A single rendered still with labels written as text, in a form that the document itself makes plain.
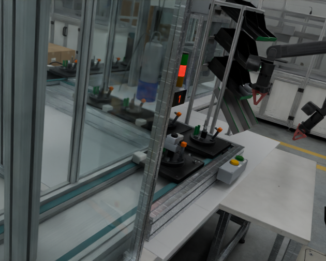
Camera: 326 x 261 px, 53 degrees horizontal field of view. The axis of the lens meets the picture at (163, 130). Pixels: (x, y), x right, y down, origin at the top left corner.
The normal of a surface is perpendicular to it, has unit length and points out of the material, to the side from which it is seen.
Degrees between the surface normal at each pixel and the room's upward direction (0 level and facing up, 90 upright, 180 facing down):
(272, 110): 90
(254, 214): 0
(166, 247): 0
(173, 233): 0
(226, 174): 90
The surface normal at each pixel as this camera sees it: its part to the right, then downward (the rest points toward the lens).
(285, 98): -0.43, 0.26
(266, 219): 0.18, -0.91
